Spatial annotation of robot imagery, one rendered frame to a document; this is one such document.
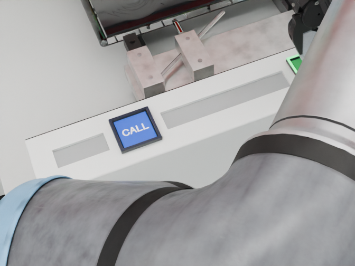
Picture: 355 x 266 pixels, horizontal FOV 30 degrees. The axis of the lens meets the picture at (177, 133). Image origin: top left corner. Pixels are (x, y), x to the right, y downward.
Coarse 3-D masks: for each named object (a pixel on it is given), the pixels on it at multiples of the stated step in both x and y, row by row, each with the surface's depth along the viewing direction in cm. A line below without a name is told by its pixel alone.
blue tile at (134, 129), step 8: (144, 112) 88; (120, 120) 88; (128, 120) 87; (136, 120) 87; (144, 120) 87; (120, 128) 87; (128, 128) 87; (136, 128) 87; (144, 128) 87; (152, 128) 86; (120, 136) 86; (128, 136) 86; (136, 136) 86; (144, 136) 86; (152, 136) 86; (128, 144) 85
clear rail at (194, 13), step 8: (224, 0) 108; (232, 0) 108; (240, 0) 109; (248, 0) 109; (200, 8) 107; (208, 8) 108; (216, 8) 108; (176, 16) 107; (184, 16) 107; (192, 16) 107; (152, 24) 106; (160, 24) 106; (168, 24) 107; (128, 32) 105; (136, 32) 106; (144, 32) 106; (104, 40) 105; (112, 40) 105; (120, 40) 105
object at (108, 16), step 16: (96, 0) 111; (112, 0) 110; (128, 0) 110; (144, 0) 110; (160, 0) 110; (176, 0) 109; (192, 0) 109; (208, 0) 109; (112, 16) 108; (128, 16) 108; (144, 16) 108; (160, 16) 107; (112, 32) 106
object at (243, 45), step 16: (272, 16) 109; (288, 16) 108; (224, 32) 107; (240, 32) 107; (256, 32) 107; (272, 32) 106; (208, 48) 105; (224, 48) 105; (240, 48) 105; (256, 48) 105; (272, 48) 105; (288, 48) 104; (128, 64) 104; (160, 64) 104; (176, 64) 104; (224, 64) 103; (240, 64) 103; (128, 80) 104; (176, 80) 102; (192, 80) 102
